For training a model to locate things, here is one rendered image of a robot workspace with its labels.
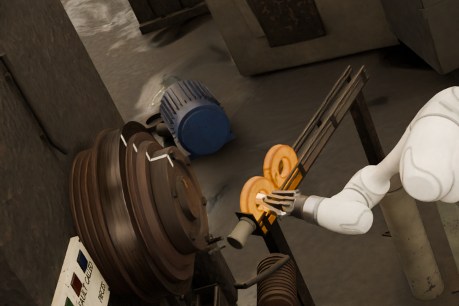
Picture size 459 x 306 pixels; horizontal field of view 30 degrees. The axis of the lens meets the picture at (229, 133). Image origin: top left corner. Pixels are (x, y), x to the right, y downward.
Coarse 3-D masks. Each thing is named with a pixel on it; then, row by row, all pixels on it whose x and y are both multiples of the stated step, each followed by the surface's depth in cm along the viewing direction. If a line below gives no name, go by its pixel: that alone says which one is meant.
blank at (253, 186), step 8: (256, 176) 283; (248, 184) 278; (256, 184) 279; (264, 184) 282; (272, 184) 285; (248, 192) 276; (256, 192) 279; (264, 192) 283; (240, 200) 278; (248, 200) 276; (240, 208) 278; (248, 208) 277; (256, 208) 280; (256, 216) 280
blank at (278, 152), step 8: (272, 152) 286; (280, 152) 287; (288, 152) 291; (264, 160) 286; (272, 160) 284; (280, 160) 288; (288, 160) 291; (296, 160) 295; (264, 168) 286; (272, 168) 285; (288, 168) 293; (264, 176) 286; (272, 176) 285; (280, 176) 288; (280, 184) 288
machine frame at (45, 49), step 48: (0, 0) 206; (48, 0) 236; (0, 48) 198; (48, 48) 225; (0, 96) 190; (48, 96) 216; (96, 96) 249; (0, 144) 184; (48, 144) 207; (0, 192) 177; (48, 192) 199; (0, 240) 171; (48, 240) 191; (0, 288) 175; (48, 288) 184; (192, 288) 261
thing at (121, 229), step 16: (128, 128) 219; (144, 128) 232; (112, 144) 212; (112, 160) 207; (112, 176) 205; (112, 192) 203; (112, 208) 202; (128, 208) 202; (112, 224) 202; (128, 224) 200; (112, 240) 203; (128, 240) 202; (128, 256) 204; (144, 256) 202; (128, 272) 206; (144, 272) 206; (160, 272) 209; (192, 272) 233; (144, 288) 210; (160, 288) 211; (176, 288) 217
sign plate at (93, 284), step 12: (72, 240) 201; (72, 252) 197; (84, 252) 203; (72, 264) 195; (60, 276) 191; (72, 276) 192; (84, 276) 199; (96, 276) 205; (60, 288) 187; (72, 288) 191; (84, 288) 197; (96, 288) 203; (108, 288) 210; (60, 300) 184; (72, 300) 189; (84, 300) 195; (96, 300) 201; (108, 300) 208
